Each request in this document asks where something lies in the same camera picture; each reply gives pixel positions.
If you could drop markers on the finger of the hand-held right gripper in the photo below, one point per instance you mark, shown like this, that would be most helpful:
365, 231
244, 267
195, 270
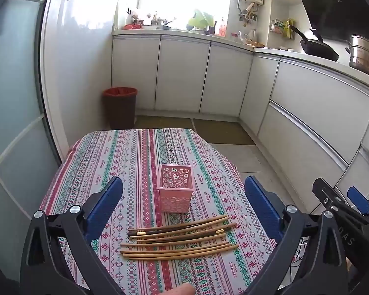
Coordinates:
326, 195
359, 201

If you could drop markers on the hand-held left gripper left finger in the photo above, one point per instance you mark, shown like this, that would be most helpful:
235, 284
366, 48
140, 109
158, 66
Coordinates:
106, 201

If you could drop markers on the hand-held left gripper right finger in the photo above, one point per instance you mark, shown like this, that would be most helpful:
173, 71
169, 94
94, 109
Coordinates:
263, 206

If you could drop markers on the pile of wooden chopsticks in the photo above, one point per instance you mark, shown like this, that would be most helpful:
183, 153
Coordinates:
141, 233

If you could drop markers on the pink perforated utensil holder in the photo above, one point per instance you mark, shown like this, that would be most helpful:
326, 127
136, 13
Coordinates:
173, 198

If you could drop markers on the person's left hand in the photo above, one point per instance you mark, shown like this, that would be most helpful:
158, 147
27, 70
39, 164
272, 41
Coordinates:
183, 290

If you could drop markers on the striped patterned tablecloth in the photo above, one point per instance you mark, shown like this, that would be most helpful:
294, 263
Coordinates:
95, 166

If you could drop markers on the brown floor mat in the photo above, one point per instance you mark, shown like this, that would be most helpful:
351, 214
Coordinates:
163, 122
221, 132

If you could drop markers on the brown bin with red liner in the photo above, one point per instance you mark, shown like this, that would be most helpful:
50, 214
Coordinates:
120, 107

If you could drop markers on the frosted glass sliding door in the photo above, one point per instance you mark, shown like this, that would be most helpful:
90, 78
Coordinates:
15, 98

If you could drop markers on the black wok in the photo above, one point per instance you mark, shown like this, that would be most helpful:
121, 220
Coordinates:
319, 50

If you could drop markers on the steel steamer pot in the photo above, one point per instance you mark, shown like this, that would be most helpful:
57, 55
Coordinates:
364, 55

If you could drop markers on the white kitchen base cabinets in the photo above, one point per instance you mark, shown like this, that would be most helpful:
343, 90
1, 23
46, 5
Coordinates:
184, 73

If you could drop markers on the white kettle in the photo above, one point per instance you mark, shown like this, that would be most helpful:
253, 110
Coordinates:
252, 35

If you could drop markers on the red drink bottle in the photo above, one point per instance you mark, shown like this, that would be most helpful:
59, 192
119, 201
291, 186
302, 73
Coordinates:
223, 29

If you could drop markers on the white kitchen countertop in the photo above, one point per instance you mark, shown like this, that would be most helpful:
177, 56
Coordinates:
203, 33

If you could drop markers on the pile of dishes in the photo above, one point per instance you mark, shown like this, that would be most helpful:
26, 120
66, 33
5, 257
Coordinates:
147, 23

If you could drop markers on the black range hood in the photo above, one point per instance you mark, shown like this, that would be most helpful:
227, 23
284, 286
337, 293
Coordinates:
341, 3

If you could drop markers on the water heater pipes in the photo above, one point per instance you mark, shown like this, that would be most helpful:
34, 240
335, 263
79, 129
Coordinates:
247, 12

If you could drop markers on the green plastic bag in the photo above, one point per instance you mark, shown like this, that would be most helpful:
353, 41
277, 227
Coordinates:
201, 20

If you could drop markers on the wall rack with packets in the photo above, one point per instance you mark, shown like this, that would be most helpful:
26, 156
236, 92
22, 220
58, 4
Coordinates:
281, 29

